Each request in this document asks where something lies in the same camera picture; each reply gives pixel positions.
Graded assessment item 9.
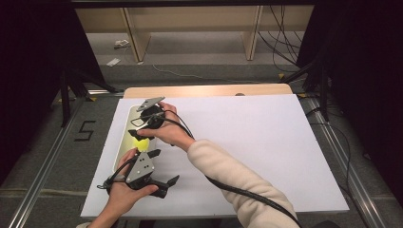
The wooden table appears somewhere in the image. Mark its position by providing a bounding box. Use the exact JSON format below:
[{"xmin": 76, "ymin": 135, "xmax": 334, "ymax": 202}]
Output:
[{"xmin": 123, "ymin": 83, "xmax": 294, "ymax": 100}]

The white foam board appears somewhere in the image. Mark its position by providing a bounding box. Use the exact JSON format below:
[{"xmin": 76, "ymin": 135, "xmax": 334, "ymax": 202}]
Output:
[{"xmin": 80, "ymin": 93, "xmax": 350, "ymax": 220}]

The white plastic container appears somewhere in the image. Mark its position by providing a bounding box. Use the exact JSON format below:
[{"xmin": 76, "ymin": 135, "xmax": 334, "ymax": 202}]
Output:
[{"xmin": 112, "ymin": 104, "xmax": 159, "ymax": 172}]

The person's right hand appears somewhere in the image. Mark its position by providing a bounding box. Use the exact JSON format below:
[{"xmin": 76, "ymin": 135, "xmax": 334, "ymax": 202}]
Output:
[{"xmin": 136, "ymin": 101, "xmax": 197, "ymax": 153}]

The right hand-held gripper cable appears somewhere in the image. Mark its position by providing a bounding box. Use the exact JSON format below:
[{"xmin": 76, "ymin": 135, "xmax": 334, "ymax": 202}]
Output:
[{"xmin": 129, "ymin": 108, "xmax": 304, "ymax": 228}]

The person's left hand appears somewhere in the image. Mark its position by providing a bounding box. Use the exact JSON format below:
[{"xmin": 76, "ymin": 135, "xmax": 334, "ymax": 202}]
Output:
[{"xmin": 106, "ymin": 147, "xmax": 160, "ymax": 218}]

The yellow tennis ball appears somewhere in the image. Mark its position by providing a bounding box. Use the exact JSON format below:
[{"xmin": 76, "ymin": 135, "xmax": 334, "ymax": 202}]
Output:
[{"xmin": 132, "ymin": 136, "xmax": 151, "ymax": 153}]

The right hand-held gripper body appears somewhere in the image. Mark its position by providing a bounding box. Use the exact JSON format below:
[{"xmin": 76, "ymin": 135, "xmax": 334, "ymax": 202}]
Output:
[{"xmin": 136, "ymin": 96, "xmax": 166, "ymax": 129}]

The black curtain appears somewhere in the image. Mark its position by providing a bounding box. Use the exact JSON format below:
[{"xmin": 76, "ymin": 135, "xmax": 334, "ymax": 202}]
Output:
[
  {"xmin": 0, "ymin": 0, "xmax": 107, "ymax": 186},
  {"xmin": 296, "ymin": 0, "xmax": 403, "ymax": 200}
]

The hand-held gripper cable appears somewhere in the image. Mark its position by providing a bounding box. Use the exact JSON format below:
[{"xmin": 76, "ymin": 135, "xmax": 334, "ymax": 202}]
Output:
[
  {"xmin": 95, "ymin": 155, "xmax": 139, "ymax": 196},
  {"xmin": 129, "ymin": 108, "xmax": 304, "ymax": 228}
]

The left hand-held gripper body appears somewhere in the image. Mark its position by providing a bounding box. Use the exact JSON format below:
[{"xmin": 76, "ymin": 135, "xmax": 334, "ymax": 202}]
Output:
[{"xmin": 125, "ymin": 150, "xmax": 157, "ymax": 191}]

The white floor cable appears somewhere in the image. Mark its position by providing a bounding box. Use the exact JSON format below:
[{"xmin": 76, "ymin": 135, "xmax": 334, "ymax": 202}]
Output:
[{"xmin": 152, "ymin": 64, "xmax": 261, "ymax": 86}]

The black floor cable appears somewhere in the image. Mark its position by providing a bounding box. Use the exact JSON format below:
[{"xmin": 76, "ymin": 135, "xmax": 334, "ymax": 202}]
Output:
[{"xmin": 305, "ymin": 106, "xmax": 370, "ymax": 228}]

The left hand-held gripper cable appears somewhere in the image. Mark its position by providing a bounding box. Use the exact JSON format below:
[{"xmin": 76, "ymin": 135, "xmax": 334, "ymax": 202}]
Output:
[{"xmin": 95, "ymin": 155, "xmax": 139, "ymax": 196}]

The black metal stand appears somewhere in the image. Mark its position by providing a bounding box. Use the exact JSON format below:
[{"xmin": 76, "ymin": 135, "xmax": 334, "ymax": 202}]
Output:
[
  {"xmin": 278, "ymin": 55, "xmax": 331, "ymax": 123},
  {"xmin": 58, "ymin": 67, "xmax": 119, "ymax": 128}
]

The metal floor rail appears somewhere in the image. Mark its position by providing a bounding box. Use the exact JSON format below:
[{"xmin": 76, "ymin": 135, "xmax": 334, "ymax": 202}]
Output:
[
  {"xmin": 7, "ymin": 94, "xmax": 125, "ymax": 228},
  {"xmin": 305, "ymin": 96, "xmax": 388, "ymax": 228}
]

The bundle of black cables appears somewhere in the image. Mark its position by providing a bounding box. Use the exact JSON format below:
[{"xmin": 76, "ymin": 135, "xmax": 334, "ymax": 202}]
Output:
[{"xmin": 257, "ymin": 5, "xmax": 306, "ymax": 74}]

